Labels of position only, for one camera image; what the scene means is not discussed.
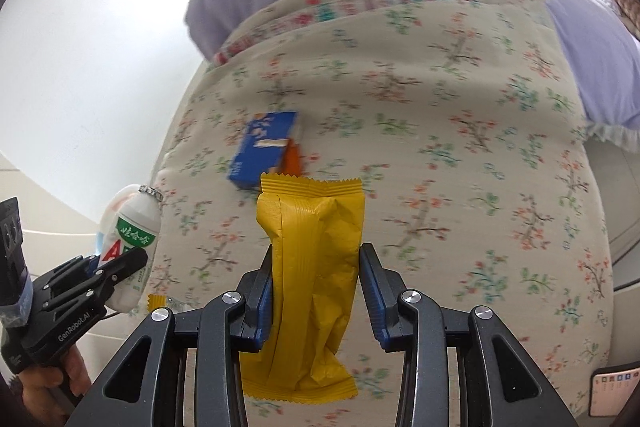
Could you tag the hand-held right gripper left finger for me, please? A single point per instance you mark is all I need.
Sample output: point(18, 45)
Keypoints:
point(265, 307)

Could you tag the small yellow packet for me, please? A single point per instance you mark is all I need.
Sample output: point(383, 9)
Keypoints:
point(157, 302)

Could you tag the white plastic drink bottle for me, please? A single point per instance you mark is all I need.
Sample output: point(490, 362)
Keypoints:
point(132, 227)

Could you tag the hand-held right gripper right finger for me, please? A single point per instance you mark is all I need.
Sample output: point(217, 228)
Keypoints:
point(372, 302)

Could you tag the floral beige blanket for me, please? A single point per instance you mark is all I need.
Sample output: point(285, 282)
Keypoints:
point(450, 132)

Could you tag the orange packet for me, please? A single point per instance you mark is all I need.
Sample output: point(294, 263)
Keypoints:
point(291, 162)

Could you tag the dark blue cardboard box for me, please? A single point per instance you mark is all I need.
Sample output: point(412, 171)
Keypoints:
point(262, 147)

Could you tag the tablet with white screen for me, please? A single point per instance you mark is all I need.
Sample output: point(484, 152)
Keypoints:
point(617, 389)

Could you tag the large yellow wrapper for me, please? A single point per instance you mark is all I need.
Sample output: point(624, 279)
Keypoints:
point(310, 257)

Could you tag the person's left hand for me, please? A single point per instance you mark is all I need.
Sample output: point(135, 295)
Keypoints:
point(45, 389)

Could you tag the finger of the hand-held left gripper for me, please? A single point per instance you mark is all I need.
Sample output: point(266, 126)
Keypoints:
point(92, 264)
point(125, 267)

